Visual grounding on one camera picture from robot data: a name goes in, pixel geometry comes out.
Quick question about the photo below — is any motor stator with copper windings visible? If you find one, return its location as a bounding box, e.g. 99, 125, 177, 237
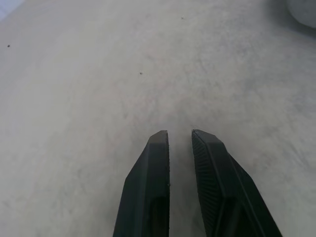
283, 0, 316, 29

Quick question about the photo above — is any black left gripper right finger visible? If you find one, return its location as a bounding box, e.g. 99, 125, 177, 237
191, 129, 283, 237

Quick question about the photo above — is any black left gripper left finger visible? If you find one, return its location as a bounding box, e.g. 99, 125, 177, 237
112, 130, 171, 237

